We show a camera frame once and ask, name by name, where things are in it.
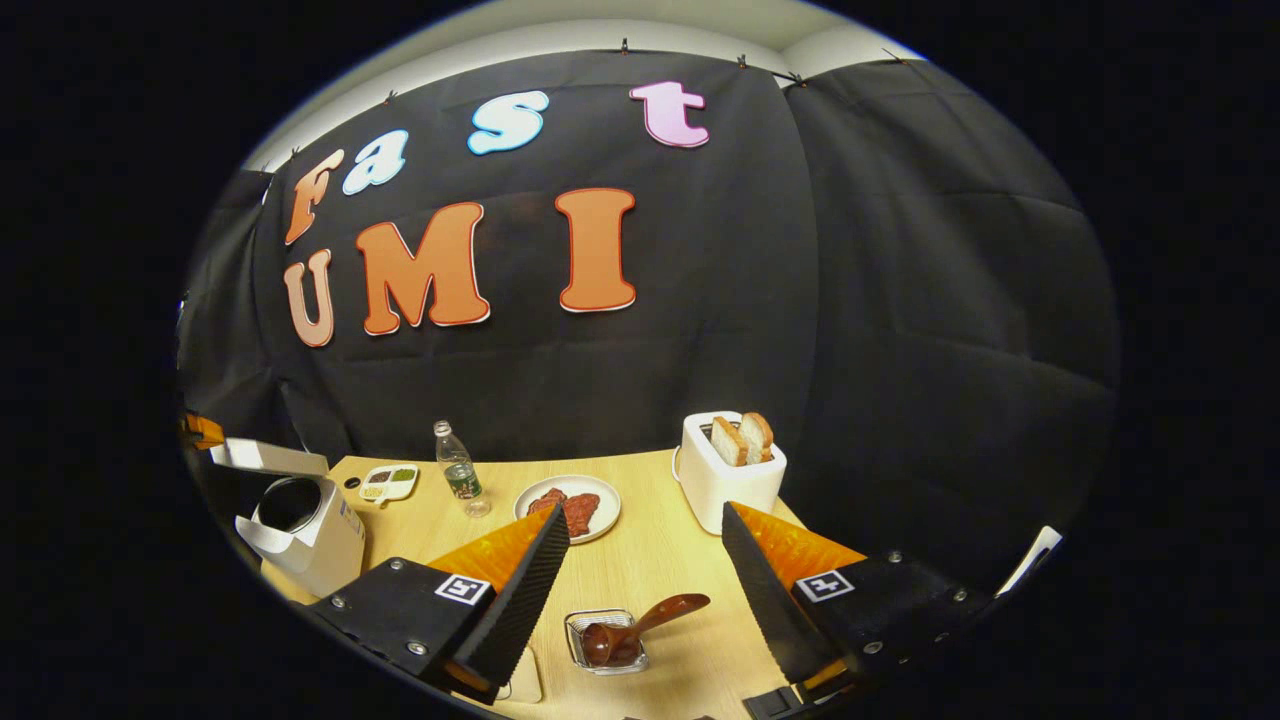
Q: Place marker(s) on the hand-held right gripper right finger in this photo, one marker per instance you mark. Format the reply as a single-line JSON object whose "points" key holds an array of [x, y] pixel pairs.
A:
{"points": [[770, 610]]}

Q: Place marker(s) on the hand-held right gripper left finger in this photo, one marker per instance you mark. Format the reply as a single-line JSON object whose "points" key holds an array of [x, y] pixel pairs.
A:
{"points": [[520, 610]]}

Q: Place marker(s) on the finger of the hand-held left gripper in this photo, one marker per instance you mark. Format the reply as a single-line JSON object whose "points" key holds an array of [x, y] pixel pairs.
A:
{"points": [[202, 432]]}

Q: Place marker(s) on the clear square rice container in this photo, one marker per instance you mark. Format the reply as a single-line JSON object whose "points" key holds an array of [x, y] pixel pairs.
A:
{"points": [[525, 680]]}

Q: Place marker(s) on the brown wooden spoon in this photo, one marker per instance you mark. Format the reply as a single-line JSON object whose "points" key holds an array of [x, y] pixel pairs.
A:
{"points": [[660, 612]]}

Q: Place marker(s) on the white rice cooker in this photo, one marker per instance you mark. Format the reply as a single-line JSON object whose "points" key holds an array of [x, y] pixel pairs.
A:
{"points": [[335, 555]]}

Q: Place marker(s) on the red meat slice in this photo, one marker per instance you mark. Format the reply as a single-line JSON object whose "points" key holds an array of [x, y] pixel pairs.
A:
{"points": [[582, 513], [545, 502]]}

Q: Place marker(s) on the white toaster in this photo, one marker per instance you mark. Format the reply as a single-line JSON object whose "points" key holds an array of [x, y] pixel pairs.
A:
{"points": [[720, 490]]}

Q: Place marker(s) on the round white plate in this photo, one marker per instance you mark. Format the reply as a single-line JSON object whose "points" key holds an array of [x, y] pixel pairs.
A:
{"points": [[603, 500]]}

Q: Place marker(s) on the clear plastic water bottle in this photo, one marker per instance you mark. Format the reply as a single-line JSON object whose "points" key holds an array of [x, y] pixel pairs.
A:
{"points": [[458, 475]]}

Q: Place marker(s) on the toast bread slice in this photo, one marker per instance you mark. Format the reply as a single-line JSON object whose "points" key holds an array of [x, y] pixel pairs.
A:
{"points": [[728, 442], [758, 435]]}

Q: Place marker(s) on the white divided condiment dish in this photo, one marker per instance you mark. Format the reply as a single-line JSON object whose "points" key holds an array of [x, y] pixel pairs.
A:
{"points": [[388, 485]]}

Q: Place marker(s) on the white flat panel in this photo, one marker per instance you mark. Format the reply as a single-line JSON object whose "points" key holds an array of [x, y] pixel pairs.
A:
{"points": [[1035, 555]]}

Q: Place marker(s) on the black backdrop cloth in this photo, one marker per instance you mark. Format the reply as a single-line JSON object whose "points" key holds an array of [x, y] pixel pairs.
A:
{"points": [[900, 300]]}

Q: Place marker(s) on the dark table edge bracket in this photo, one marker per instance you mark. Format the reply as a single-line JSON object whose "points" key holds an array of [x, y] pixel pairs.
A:
{"points": [[772, 703]]}

